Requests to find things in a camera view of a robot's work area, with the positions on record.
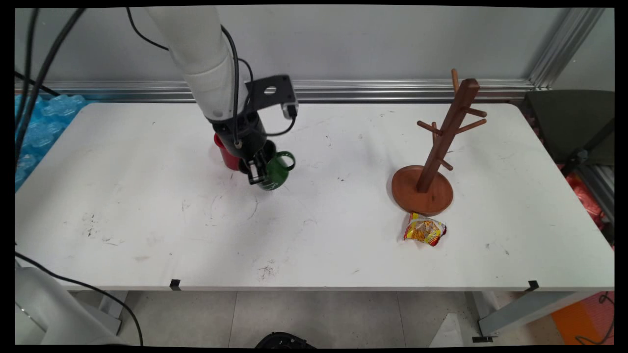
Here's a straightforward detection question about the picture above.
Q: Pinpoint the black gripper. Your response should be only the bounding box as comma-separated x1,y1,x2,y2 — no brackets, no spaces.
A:
212,112,272,186

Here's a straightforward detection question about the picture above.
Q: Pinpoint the green enamel mug white print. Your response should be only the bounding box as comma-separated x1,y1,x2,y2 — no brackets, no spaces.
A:
239,140,296,191

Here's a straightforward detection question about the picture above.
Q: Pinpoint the red enamel mug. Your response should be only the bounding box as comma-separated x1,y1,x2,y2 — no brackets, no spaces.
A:
213,132,242,171

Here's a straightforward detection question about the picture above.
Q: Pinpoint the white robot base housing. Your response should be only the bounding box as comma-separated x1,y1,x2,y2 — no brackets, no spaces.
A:
15,267,123,346

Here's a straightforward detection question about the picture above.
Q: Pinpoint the brown wooden mug tree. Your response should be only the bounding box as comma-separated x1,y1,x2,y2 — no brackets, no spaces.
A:
391,69,488,217

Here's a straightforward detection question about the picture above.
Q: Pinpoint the black round floor object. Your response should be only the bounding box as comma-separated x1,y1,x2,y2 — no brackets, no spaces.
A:
255,332,317,349

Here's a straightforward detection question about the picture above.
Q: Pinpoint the yellow red snack packet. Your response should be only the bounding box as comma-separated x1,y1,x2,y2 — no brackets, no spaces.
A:
403,212,447,247

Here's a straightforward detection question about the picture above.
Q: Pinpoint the blue bubble wrap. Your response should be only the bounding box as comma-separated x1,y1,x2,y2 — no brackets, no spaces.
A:
15,94,91,192

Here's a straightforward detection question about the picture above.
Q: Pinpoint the grey metal table leg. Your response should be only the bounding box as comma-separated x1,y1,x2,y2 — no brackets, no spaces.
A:
471,290,597,339

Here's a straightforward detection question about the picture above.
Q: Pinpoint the red plastic bag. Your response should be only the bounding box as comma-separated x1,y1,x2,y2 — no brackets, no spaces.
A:
564,174,606,228

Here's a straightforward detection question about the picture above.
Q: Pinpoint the orange floor mat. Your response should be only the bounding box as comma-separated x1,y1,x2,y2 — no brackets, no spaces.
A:
552,292,615,345

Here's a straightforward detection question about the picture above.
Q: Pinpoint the short black camera cable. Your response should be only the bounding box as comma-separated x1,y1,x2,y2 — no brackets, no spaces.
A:
265,114,298,138

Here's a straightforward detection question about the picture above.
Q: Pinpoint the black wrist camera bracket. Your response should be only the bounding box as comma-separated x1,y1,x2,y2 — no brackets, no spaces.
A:
244,75,299,120

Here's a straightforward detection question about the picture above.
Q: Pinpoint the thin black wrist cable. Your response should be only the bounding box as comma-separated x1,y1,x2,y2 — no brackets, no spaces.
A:
127,7,256,148

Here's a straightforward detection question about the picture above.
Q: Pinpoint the horizontal aluminium frame rail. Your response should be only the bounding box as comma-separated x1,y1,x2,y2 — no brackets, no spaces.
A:
15,79,535,103

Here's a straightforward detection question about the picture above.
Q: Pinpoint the black cable behind table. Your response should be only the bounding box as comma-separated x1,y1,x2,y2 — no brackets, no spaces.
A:
15,71,60,97

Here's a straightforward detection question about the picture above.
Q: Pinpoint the thick black cable bundle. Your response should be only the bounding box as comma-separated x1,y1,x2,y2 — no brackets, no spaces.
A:
15,7,144,346

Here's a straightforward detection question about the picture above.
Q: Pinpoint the slanted aluminium frame post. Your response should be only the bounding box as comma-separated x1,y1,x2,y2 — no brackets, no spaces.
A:
527,7,606,90

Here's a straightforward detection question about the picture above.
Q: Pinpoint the thin black floor cable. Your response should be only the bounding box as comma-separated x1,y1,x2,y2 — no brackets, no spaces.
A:
575,292,615,345

